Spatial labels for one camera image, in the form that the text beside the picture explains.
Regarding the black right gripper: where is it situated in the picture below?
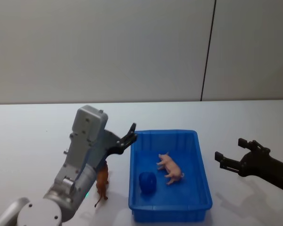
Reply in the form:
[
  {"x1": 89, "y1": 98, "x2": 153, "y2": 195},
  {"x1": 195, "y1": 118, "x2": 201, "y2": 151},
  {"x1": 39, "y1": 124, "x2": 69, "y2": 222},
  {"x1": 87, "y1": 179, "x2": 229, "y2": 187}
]
[{"x1": 214, "y1": 137, "x2": 283, "y2": 189}]

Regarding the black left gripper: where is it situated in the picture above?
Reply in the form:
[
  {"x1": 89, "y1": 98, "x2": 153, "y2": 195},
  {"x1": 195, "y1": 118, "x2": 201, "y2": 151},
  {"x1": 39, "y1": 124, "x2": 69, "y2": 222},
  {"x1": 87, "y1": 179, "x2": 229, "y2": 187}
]
[{"x1": 93, "y1": 122, "x2": 139, "y2": 174}]

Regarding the blue toy pepper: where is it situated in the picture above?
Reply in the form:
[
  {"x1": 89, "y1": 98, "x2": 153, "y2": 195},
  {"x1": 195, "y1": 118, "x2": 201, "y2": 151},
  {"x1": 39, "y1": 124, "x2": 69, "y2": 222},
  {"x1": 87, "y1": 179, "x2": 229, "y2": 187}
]
[{"x1": 138, "y1": 171, "x2": 157, "y2": 195}]

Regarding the orange brown toy animal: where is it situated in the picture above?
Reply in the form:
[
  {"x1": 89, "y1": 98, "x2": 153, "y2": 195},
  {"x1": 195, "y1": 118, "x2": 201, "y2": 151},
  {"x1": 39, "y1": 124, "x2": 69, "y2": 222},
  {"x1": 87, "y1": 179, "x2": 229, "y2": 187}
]
[{"x1": 94, "y1": 161, "x2": 110, "y2": 208}]

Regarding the pink toy pig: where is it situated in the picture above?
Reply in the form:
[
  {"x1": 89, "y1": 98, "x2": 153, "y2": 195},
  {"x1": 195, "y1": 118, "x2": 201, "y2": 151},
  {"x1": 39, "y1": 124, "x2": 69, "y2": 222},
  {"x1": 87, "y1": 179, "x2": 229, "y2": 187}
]
[{"x1": 156, "y1": 152, "x2": 185, "y2": 186}]

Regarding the blue plastic bin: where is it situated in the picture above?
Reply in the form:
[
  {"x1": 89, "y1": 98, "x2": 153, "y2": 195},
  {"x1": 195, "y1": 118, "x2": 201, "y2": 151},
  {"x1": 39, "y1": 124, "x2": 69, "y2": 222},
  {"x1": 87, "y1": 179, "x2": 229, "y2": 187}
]
[{"x1": 128, "y1": 129, "x2": 213, "y2": 223}]

